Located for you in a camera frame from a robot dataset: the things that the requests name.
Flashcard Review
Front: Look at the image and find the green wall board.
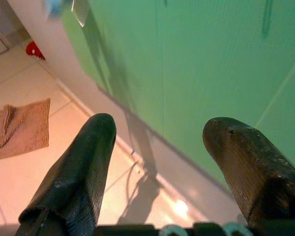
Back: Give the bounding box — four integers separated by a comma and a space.
60, 0, 295, 195

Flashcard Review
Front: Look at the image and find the red object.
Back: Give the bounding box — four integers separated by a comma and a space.
25, 40, 46, 61

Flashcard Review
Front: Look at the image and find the long clear tape strip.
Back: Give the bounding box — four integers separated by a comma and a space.
70, 0, 91, 28

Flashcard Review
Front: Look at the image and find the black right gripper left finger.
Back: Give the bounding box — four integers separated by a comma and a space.
16, 113, 117, 236

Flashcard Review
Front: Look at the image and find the brown floor towel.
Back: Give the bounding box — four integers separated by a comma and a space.
0, 98, 51, 163

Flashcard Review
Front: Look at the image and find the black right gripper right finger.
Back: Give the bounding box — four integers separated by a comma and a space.
203, 117, 295, 226

